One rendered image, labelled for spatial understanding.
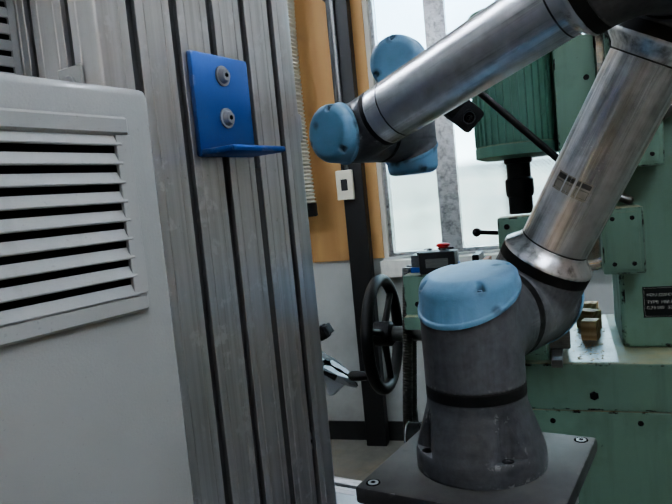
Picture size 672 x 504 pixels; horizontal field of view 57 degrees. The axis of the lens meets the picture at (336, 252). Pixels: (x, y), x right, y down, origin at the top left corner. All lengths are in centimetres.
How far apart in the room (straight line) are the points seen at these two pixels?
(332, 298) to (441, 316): 226
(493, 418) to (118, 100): 50
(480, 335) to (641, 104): 30
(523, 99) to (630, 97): 61
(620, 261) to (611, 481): 41
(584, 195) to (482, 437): 30
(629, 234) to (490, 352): 58
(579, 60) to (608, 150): 62
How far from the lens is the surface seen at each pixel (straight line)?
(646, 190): 132
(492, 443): 72
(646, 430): 129
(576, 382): 126
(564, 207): 78
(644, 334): 136
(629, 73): 76
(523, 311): 74
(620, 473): 132
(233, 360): 57
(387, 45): 90
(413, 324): 140
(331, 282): 293
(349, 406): 306
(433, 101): 73
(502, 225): 140
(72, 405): 41
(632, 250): 123
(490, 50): 69
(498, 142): 135
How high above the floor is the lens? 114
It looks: 5 degrees down
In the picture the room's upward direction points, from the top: 5 degrees counter-clockwise
